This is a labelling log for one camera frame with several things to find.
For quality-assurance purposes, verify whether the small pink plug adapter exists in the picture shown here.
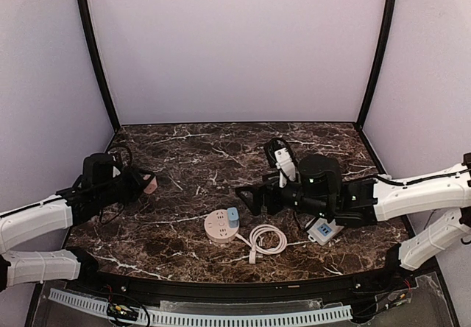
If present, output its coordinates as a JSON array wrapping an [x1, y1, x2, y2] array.
[[143, 175, 158, 194]]

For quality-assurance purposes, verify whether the blue plug adapter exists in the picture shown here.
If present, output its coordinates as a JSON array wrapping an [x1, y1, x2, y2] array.
[[227, 207, 240, 228]]

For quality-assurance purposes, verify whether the pink round power socket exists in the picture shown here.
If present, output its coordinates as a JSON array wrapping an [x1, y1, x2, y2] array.
[[204, 209, 240, 244]]

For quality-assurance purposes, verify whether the white multicolour power strip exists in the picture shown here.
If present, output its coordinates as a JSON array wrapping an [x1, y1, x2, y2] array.
[[304, 218, 344, 246]]

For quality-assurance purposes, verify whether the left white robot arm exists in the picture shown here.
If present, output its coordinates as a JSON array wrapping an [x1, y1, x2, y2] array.
[[1, 153, 157, 289]]

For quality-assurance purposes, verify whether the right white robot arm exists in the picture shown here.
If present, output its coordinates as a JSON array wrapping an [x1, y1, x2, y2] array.
[[235, 148, 470, 271]]

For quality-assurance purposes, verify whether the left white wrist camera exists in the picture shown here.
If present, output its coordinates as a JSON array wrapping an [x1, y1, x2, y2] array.
[[107, 144, 133, 172]]

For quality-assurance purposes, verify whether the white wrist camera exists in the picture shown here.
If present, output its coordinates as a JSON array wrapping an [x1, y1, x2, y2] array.
[[264, 138, 297, 188], [107, 144, 133, 172]]

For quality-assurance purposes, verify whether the pink coiled cable with plug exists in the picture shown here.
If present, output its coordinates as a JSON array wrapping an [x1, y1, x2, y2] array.
[[235, 225, 288, 265]]

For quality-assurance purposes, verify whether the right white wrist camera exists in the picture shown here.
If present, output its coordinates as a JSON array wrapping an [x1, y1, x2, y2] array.
[[264, 138, 297, 188]]

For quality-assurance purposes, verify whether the black front rail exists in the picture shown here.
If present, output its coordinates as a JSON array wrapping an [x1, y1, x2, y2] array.
[[96, 270, 407, 303]]

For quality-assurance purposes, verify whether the white slotted cable duct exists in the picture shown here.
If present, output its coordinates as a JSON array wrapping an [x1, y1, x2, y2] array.
[[48, 288, 353, 326]]

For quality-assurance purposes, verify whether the left black frame post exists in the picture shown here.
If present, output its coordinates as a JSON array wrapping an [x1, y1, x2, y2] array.
[[77, 0, 121, 133]]

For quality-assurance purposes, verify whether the black frame post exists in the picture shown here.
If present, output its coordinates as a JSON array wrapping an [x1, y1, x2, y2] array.
[[355, 0, 396, 132], [77, 0, 121, 133]]

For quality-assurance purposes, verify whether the right black frame post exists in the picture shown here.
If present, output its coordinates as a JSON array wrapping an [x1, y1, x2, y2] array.
[[355, 0, 396, 132]]

